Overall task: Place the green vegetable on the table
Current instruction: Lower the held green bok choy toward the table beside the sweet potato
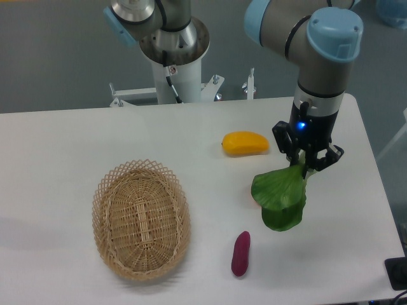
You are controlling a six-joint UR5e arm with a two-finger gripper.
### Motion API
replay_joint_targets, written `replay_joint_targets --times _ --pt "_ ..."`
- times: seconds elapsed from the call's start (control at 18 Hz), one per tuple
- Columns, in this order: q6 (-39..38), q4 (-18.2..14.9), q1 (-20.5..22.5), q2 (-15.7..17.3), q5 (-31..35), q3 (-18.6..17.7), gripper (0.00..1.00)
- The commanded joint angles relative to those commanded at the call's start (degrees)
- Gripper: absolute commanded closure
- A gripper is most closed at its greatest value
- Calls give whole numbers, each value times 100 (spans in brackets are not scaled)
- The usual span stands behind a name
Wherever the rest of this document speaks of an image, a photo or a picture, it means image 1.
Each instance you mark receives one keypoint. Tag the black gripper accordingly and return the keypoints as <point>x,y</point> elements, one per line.
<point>313,129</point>

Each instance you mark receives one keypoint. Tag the green leafy vegetable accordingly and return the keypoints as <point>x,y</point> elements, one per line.
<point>281,194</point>

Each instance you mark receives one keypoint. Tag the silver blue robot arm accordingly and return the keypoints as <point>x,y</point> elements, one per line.
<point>321,37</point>

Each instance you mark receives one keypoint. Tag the yellow mango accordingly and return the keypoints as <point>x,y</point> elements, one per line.
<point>244,143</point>

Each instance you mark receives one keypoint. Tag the purple sweet potato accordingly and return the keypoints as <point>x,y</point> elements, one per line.
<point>240,257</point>

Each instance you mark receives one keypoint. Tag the black device at table edge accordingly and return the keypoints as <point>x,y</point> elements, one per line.
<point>396,271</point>

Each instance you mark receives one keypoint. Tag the woven wicker basket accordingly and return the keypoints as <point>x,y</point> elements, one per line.
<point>141,220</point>

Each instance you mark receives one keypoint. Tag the white metal base frame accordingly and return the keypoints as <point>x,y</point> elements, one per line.
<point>209,92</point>

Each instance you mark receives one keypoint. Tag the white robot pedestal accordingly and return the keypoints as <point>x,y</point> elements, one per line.
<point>186,79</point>

